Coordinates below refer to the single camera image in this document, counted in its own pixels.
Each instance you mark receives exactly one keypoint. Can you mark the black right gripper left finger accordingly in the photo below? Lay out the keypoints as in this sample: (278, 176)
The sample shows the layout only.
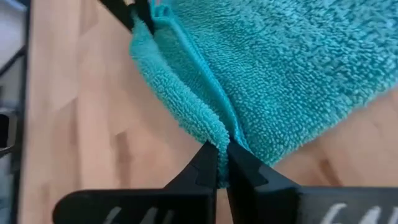
(155, 205)

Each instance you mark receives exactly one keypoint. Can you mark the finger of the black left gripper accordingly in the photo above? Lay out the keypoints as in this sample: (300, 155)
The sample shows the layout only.
(145, 14)
(119, 11)

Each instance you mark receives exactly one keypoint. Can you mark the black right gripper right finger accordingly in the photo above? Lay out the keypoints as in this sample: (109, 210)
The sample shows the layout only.
(280, 202)

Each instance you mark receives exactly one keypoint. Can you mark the teal microfiber towel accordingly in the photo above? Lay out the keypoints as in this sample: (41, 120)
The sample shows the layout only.
(280, 77)

